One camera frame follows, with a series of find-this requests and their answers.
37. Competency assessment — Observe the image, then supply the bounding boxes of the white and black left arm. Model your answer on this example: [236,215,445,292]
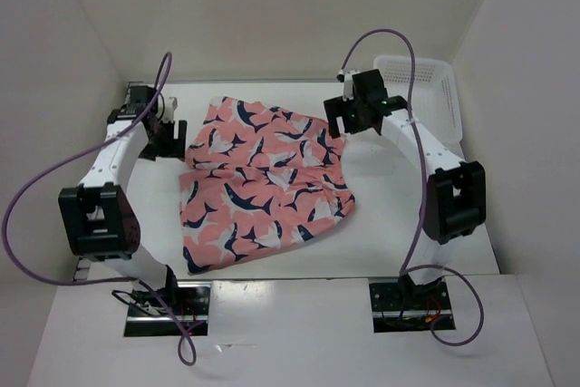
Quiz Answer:
[58,84,188,314]

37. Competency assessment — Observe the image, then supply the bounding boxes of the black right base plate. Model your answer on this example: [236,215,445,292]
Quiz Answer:
[368,277,456,334]

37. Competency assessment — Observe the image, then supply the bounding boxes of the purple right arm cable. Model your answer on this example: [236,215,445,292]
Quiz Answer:
[339,29,485,346]

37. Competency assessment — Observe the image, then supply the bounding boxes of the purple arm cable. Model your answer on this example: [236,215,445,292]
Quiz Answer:
[2,51,205,366]
[339,29,485,346]

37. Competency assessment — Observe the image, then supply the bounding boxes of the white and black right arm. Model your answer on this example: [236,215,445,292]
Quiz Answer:
[324,70,486,308]

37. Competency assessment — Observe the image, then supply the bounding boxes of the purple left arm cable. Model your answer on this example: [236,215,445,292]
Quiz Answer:
[2,51,205,366]

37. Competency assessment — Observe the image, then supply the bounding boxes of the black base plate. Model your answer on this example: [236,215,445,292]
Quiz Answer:
[368,277,456,334]
[111,281,212,337]

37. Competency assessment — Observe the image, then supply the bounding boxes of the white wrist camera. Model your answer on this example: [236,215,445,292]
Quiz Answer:
[336,69,359,102]
[157,96,178,123]

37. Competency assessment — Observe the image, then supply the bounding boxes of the pink shark print shorts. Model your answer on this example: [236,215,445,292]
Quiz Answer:
[179,96,355,275]

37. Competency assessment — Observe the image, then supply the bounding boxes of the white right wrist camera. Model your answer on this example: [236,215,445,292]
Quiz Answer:
[336,69,359,102]

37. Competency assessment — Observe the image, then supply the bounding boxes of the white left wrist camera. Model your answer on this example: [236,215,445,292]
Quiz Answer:
[157,96,178,123]

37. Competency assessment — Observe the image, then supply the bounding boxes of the white plastic basket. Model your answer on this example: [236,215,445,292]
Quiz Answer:
[373,55,463,145]

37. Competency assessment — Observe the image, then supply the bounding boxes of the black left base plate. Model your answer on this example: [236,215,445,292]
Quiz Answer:
[111,281,212,337]

